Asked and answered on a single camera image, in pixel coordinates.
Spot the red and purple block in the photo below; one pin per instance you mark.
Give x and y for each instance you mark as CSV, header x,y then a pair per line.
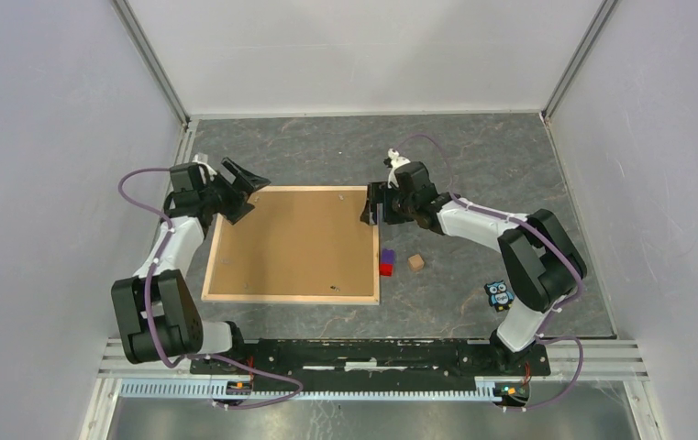
x,y
386,262

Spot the small wooden cube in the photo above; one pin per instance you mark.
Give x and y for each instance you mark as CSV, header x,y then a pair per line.
x,y
416,263

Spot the brown cardboard backing board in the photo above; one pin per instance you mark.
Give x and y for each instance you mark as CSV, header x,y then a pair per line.
x,y
300,243

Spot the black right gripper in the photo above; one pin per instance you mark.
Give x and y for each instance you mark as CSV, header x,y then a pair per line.
x,y
376,196

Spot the light wooden picture frame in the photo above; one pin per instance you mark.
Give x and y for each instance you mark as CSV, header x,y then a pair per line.
x,y
288,300

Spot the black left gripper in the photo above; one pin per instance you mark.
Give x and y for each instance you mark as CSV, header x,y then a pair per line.
x,y
239,195

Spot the blue owl figure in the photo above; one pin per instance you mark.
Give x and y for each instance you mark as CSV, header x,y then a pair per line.
x,y
500,296

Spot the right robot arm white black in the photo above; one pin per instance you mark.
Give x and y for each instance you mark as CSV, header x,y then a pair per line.
x,y
543,266

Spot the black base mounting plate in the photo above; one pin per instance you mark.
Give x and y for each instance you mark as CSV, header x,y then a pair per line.
x,y
365,365

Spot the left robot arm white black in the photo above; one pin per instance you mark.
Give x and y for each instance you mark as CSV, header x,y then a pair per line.
x,y
155,312

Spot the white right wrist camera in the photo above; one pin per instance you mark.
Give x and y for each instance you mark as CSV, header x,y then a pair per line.
x,y
393,162

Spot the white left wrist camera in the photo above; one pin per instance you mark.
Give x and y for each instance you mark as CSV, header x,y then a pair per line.
x,y
202,160

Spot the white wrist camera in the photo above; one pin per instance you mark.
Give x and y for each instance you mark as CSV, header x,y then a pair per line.
x,y
393,162
202,160

